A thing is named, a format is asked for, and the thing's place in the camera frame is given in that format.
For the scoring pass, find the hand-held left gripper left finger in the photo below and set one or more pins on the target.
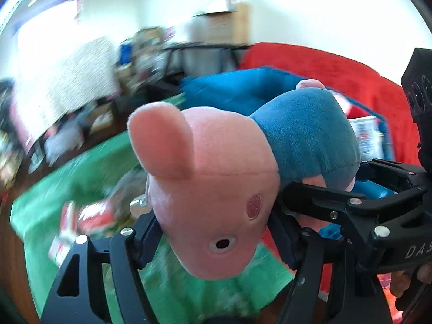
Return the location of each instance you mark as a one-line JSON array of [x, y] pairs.
[[148, 239]]

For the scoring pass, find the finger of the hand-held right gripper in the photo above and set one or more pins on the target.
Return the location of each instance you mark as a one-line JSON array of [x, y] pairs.
[[398, 173], [317, 199]]

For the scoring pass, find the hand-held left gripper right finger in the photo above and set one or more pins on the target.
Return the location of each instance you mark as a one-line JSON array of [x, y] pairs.
[[285, 243]]

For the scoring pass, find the pink pig plush toy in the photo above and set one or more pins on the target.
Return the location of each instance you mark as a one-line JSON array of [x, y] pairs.
[[209, 182]]

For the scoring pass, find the blue plastic crate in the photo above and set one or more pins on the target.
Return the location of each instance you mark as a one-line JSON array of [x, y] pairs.
[[236, 87]]

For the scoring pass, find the person's right hand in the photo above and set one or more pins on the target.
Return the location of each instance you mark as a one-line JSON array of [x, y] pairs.
[[400, 283]]

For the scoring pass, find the white printed box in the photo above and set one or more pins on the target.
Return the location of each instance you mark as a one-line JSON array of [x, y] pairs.
[[366, 131]]

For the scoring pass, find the grey plush toy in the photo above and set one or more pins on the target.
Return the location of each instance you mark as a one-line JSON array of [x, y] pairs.
[[128, 189]]

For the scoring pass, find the coral pink tissue pack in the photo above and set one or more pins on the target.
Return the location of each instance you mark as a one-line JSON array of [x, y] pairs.
[[65, 233]]

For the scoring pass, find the green patterned blanket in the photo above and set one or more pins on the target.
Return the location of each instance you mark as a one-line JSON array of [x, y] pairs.
[[84, 175]]

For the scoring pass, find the red cloth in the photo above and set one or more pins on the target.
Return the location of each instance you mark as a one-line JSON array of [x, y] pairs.
[[337, 67]]

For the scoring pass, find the white floral cloth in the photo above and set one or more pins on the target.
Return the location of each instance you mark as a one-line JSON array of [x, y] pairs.
[[77, 74]]

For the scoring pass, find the black metal table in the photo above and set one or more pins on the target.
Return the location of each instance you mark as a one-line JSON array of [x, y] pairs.
[[202, 45]]

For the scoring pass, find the brown cardboard box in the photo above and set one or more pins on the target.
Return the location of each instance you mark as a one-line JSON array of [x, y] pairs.
[[219, 27]]

